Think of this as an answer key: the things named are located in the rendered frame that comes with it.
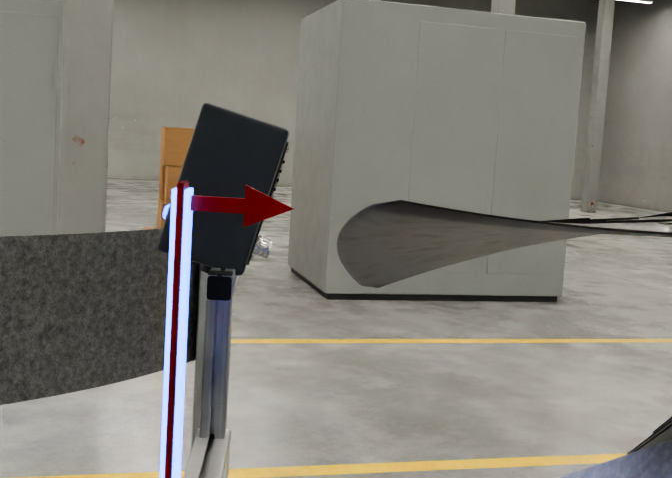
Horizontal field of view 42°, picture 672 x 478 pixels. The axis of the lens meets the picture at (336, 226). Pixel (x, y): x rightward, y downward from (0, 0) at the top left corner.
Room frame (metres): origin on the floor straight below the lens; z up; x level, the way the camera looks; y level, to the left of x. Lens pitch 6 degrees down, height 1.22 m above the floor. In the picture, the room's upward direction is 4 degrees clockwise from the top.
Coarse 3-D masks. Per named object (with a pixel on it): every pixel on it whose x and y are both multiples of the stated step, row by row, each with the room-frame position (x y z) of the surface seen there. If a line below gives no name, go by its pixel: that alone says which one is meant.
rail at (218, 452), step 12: (228, 432) 1.03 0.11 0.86; (204, 444) 0.98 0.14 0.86; (216, 444) 0.99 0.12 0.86; (228, 444) 1.00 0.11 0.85; (192, 456) 0.94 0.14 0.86; (204, 456) 0.96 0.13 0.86; (216, 456) 0.95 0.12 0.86; (228, 456) 1.02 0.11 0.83; (192, 468) 0.91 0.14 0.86; (204, 468) 0.94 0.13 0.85; (216, 468) 0.91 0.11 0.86; (228, 468) 1.03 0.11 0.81
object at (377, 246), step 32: (352, 224) 0.45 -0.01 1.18; (384, 224) 0.45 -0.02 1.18; (416, 224) 0.44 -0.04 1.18; (448, 224) 0.44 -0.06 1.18; (480, 224) 0.43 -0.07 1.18; (512, 224) 0.43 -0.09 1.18; (544, 224) 0.42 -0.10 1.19; (576, 224) 0.44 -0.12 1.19; (608, 224) 0.46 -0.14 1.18; (640, 224) 0.47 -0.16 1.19; (352, 256) 0.54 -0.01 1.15; (384, 256) 0.55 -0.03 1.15; (416, 256) 0.56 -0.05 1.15; (448, 256) 0.57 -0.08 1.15; (480, 256) 0.60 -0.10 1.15
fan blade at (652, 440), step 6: (660, 426) 0.68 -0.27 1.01; (666, 426) 0.65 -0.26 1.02; (654, 432) 0.67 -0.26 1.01; (660, 432) 0.65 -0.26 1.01; (666, 432) 0.63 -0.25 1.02; (648, 438) 0.68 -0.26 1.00; (654, 438) 0.65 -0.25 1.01; (660, 438) 0.63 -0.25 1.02; (666, 438) 0.62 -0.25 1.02; (642, 444) 0.67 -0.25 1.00; (648, 444) 0.65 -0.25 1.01; (654, 444) 0.63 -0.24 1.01; (636, 450) 0.67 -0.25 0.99
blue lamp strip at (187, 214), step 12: (192, 192) 0.50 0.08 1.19; (180, 288) 0.48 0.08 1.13; (180, 300) 0.48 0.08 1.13; (180, 312) 0.48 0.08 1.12; (180, 324) 0.48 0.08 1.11; (180, 336) 0.48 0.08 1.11; (180, 348) 0.48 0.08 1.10; (180, 360) 0.48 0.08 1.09; (180, 372) 0.48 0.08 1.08; (180, 384) 0.48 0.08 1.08; (180, 396) 0.48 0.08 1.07; (180, 408) 0.48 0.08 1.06; (180, 420) 0.49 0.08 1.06; (180, 432) 0.49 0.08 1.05; (180, 444) 0.49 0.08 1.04; (180, 456) 0.50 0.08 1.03; (180, 468) 0.50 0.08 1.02
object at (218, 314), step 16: (224, 272) 1.02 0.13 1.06; (208, 304) 1.01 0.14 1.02; (224, 304) 1.01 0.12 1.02; (208, 320) 1.01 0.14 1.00; (224, 320) 1.01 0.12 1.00; (208, 336) 1.01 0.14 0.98; (224, 336) 1.01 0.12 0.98; (208, 352) 1.01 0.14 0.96; (224, 352) 1.01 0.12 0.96; (208, 368) 1.01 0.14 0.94; (224, 368) 1.01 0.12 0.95; (208, 384) 1.01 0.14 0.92; (224, 384) 1.01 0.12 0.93; (208, 400) 1.01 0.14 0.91; (224, 400) 1.01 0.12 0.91; (208, 416) 1.01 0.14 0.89; (224, 416) 1.01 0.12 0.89; (208, 432) 1.01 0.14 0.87; (224, 432) 1.01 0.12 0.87
